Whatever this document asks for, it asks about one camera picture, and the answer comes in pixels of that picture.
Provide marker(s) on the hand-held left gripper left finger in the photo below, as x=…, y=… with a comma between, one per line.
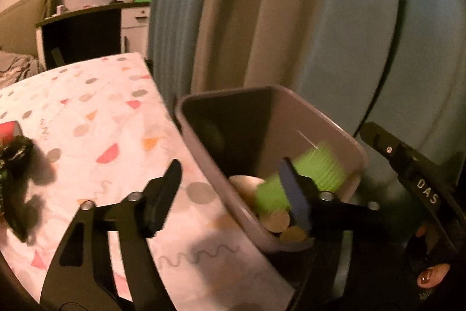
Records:
x=164, y=194

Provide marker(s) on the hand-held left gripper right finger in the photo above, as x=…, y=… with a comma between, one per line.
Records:
x=296, y=201

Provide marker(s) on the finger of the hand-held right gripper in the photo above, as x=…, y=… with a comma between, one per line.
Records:
x=386, y=147

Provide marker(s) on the yellow paper cup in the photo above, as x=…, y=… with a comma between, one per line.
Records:
x=295, y=235

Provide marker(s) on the green foam net sleeve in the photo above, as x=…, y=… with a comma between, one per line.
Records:
x=320, y=169

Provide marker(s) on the orange printed paper cup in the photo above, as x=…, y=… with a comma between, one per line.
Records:
x=245, y=185

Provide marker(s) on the grey plastic waste bin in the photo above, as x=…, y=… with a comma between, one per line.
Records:
x=309, y=129

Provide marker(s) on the black wrapper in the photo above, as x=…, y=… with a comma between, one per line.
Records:
x=14, y=165

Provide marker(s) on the red plastic bag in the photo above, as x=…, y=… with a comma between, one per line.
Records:
x=9, y=131

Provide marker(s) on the person's right hand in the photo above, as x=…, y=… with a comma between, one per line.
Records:
x=435, y=274

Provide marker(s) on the patterned white tablecloth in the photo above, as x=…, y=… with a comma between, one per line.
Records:
x=109, y=121

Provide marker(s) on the pale grey-blue curtain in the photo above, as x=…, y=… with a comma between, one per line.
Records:
x=364, y=41

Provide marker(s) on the white drawer cabinet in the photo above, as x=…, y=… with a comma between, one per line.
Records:
x=134, y=30

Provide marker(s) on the dark desk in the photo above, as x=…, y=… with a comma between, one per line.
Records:
x=83, y=34

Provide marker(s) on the beige curtain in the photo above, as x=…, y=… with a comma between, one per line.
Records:
x=262, y=12

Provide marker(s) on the blue curtain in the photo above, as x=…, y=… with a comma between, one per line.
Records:
x=182, y=12

